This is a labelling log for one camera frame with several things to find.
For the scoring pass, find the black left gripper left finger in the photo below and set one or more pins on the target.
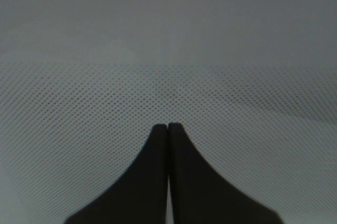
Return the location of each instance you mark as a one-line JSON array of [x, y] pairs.
[[140, 194]]

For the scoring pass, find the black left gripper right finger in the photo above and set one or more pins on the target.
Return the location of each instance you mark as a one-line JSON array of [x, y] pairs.
[[200, 195]]

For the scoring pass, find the white microwave door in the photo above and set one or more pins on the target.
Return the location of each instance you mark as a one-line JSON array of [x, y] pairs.
[[83, 81]]

